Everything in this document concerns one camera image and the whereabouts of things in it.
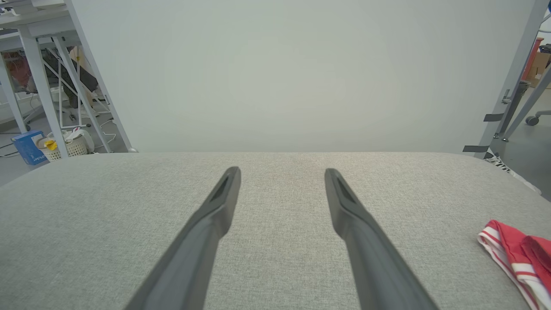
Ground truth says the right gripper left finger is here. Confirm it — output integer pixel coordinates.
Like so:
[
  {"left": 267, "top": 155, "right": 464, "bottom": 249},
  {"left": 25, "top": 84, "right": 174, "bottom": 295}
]
[{"left": 125, "top": 166, "right": 242, "bottom": 310}]

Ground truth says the grey metal frame post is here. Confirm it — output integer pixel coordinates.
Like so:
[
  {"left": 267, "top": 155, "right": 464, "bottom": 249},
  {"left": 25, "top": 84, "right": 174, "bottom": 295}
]
[{"left": 474, "top": 0, "right": 551, "bottom": 160}]

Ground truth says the brown cardboard box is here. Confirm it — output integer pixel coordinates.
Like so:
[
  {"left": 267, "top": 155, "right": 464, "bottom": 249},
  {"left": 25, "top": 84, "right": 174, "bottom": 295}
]
[{"left": 527, "top": 50, "right": 551, "bottom": 89}]

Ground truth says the red white basketball jersey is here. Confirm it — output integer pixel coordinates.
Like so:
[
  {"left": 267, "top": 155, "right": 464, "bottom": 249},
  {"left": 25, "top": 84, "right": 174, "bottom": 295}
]
[{"left": 477, "top": 220, "right": 551, "bottom": 310}]

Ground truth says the blue cardboard box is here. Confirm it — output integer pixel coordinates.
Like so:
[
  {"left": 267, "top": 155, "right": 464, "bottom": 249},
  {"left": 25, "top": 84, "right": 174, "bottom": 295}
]
[{"left": 11, "top": 130, "right": 48, "bottom": 166}]

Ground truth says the black white striped cloth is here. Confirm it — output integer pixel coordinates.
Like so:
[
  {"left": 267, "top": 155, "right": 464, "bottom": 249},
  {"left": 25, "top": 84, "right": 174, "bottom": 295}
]
[{"left": 484, "top": 148, "right": 544, "bottom": 195}]

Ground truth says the office chair caster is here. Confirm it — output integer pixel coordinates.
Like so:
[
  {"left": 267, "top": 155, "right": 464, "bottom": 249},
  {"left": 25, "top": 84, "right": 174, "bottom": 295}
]
[{"left": 525, "top": 109, "right": 551, "bottom": 127}]

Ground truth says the white backdrop board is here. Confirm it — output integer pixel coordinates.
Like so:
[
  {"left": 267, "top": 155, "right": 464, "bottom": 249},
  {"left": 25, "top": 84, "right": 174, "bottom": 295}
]
[{"left": 65, "top": 0, "right": 539, "bottom": 154}]

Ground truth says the grey metal table frame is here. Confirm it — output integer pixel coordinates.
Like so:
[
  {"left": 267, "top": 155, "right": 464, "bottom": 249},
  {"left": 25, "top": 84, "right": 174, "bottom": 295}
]
[{"left": 0, "top": 0, "right": 139, "bottom": 158}]

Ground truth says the white laundry basket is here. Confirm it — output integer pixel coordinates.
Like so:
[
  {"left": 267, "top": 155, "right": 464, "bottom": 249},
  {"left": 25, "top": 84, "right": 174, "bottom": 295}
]
[{"left": 37, "top": 128, "right": 95, "bottom": 162}]

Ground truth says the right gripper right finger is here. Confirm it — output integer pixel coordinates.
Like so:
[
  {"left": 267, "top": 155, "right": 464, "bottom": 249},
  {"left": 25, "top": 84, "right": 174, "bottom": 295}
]
[{"left": 324, "top": 168, "right": 440, "bottom": 310}]

